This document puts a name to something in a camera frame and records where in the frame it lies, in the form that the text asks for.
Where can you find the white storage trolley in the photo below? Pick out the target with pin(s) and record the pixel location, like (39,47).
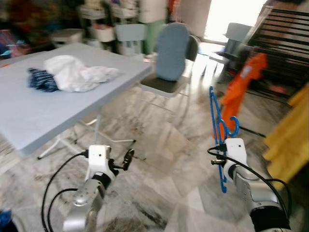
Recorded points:
(99,29)

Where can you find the pale green hanging garment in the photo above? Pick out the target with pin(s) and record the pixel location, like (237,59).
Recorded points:
(153,36)

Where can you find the blue plastic clothes hanger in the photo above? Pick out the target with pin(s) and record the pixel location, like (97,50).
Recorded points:
(214,116)

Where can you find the orange t-shirt with round badge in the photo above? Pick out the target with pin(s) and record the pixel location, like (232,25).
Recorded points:
(239,92)

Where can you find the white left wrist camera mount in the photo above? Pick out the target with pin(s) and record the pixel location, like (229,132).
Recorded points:
(99,160)

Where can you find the pale grey child chair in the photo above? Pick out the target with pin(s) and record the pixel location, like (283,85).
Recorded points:
(236,36)
(130,34)

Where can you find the blue plaid cloth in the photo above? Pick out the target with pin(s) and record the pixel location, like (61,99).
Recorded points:
(41,81)

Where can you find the grey round bin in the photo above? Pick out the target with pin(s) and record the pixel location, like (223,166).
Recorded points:
(67,36)

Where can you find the white shirt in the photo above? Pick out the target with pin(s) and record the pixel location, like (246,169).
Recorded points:
(77,72)

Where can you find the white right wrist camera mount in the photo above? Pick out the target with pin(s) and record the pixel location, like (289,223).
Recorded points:
(236,151)

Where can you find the black metal drying rack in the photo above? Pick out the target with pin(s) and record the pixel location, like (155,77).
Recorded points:
(285,34)

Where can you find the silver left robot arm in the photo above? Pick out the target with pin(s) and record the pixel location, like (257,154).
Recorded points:
(86,203)

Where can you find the large grey folding table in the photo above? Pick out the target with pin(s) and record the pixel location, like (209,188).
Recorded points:
(58,111)

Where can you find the dark seat folding chair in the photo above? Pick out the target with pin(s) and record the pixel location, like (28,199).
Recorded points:
(161,86)

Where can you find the yellow t-shirt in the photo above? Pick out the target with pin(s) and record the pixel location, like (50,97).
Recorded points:
(289,140)

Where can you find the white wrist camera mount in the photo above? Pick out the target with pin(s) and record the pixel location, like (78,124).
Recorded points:
(236,151)
(99,160)

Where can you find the blue chair cushion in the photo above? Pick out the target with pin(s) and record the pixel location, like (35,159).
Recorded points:
(172,50)

